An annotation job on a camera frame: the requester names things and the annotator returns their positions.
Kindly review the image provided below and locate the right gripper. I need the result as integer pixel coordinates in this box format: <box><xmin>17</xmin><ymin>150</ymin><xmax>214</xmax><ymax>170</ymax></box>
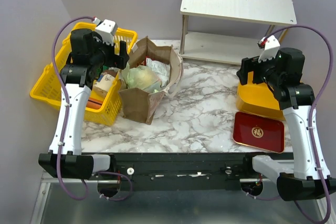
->
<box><xmin>236</xmin><ymin>50</ymin><xmax>283</xmax><ymax>88</ymax></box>

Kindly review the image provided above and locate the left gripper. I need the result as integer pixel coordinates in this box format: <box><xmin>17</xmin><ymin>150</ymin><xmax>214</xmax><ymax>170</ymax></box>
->
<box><xmin>89</xmin><ymin>32</ymin><xmax>130</xmax><ymax>69</ymax></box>

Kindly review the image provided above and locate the green plastic grocery bag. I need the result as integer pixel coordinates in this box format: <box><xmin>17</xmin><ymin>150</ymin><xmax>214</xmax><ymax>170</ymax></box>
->
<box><xmin>121</xmin><ymin>65</ymin><xmax>162</xmax><ymax>93</ymax></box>

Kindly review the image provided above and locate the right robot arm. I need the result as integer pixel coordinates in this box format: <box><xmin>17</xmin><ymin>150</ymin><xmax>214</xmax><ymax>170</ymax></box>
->
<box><xmin>237</xmin><ymin>48</ymin><xmax>335</xmax><ymax>201</ymax></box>

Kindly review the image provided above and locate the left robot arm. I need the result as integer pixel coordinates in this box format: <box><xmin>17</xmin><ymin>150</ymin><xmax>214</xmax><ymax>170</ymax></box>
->
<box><xmin>38</xmin><ymin>26</ymin><xmax>129</xmax><ymax>179</ymax></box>

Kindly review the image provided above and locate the yellow plastic tub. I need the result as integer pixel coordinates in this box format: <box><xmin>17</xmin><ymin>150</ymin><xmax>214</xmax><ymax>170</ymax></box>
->
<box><xmin>236</xmin><ymin>72</ymin><xmax>285</xmax><ymax>121</ymax></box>

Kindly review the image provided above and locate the white chips packet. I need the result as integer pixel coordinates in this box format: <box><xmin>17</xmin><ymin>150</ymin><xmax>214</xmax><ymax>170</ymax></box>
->
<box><xmin>145</xmin><ymin>58</ymin><xmax>171</xmax><ymax>88</ymax></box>

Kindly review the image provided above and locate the brown paper bag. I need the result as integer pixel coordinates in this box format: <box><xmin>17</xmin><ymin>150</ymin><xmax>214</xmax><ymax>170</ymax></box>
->
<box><xmin>119</xmin><ymin>37</ymin><xmax>183</xmax><ymax>124</ymax></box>

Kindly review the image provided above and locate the white two-tier shelf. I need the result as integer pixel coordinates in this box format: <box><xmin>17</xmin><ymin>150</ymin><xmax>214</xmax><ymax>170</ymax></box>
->
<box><xmin>179</xmin><ymin>0</ymin><xmax>297</xmax><ymax>65</ymax></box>

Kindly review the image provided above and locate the orange bottle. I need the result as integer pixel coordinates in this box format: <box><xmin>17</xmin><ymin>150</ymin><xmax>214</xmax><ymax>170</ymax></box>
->
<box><xmin>86</xmin><ymin>98</ymin><xmax>103</xmax><ymax>110</ymax></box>

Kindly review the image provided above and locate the yellow plastic shopping basket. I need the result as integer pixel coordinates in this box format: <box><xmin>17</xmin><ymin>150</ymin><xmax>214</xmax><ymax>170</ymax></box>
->
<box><xmin>29</xmin><ymin>22</ymin><xmax>138</xmax><ymax>126</ymax></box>

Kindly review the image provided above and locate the red lacquer tray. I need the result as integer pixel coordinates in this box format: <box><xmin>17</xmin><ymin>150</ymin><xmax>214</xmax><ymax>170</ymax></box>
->
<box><xmin>233</xmin><ymin>112</ymin><xmax>285</xmax><ymax>153</ymax></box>

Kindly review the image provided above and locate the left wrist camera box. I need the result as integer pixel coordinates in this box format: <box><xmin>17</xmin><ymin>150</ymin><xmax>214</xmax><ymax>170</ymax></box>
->
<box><xmin>93</xmin><ymin>17</ymin><xmax>118</xmax><ymax>45</ymax></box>

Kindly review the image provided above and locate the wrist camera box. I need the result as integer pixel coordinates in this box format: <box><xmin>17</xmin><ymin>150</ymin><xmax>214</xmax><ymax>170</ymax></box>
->
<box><xmin>93</xmin><ymin>17</ymin><xmax>118</xmax><ymax>45</ymax></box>
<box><xmin>258</xmin><ymin>35</ymin><xmax>280</xmax><ymax>63</ymax></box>

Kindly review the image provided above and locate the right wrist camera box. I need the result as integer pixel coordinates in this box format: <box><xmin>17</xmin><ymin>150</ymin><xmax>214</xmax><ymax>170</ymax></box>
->
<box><xmin>258</xmin><ymin>35</ymin><xmax>280</xmax><ymax>63</ymax></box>

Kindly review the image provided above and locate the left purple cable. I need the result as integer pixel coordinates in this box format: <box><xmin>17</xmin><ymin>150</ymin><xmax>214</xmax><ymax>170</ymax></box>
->
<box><xmin>51</xmin><ymin>15</ymin><xmax>132</xmax><ymax>201</ymax></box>

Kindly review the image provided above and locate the purple cable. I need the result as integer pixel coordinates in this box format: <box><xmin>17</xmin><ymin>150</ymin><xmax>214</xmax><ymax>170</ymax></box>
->
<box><xmin>245</xmin><ymin>25</ymin><xmax>334</xmax><ymax>224</ymax></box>
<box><xmin>51</xmin><ymin>15</ymin><xmax>132</xmax><ymax>201</ymax></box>

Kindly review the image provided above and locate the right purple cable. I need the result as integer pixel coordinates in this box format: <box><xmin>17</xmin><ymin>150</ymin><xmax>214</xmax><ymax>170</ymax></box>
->
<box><xmin>245</xmin><ymin>25</ymin><xmax>334</xmax><ymax>224</ymax></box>

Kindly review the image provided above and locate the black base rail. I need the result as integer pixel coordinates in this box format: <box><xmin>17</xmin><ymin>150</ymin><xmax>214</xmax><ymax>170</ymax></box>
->
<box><xmin>97</xmin><ymin>152</ymin><xmax>289</xmax><ymax>192</ymax></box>

